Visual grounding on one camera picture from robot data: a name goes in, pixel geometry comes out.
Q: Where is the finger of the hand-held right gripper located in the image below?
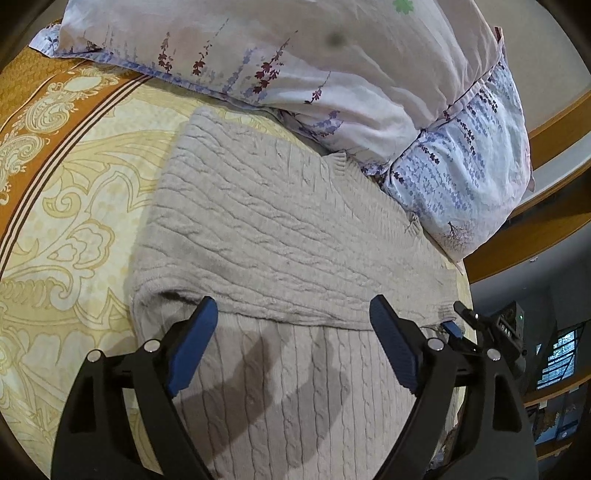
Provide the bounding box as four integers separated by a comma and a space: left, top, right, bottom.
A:
453, 300, 485, 329
440, 320, 476, 352

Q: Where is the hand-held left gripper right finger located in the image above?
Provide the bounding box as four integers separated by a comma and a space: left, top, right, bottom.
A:
369, 294, 540, 480

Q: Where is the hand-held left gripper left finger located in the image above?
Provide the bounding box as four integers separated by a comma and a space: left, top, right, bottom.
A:
50, 295, 219, 480

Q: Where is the beige cable knit sweater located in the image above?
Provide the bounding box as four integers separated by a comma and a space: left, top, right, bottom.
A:
124, 107, 465, 480

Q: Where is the window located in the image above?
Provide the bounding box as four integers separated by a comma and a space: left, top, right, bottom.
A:
536, 323, 579, 389

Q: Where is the wooden headboard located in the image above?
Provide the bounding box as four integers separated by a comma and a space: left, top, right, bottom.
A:
462, 90, 591, 285

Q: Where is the yellow patterned bed sheet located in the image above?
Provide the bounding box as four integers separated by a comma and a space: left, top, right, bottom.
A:
0, 21, 472, 480

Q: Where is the floral print pillow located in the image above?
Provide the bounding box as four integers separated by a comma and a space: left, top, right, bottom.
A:
28, 0, 536, 267

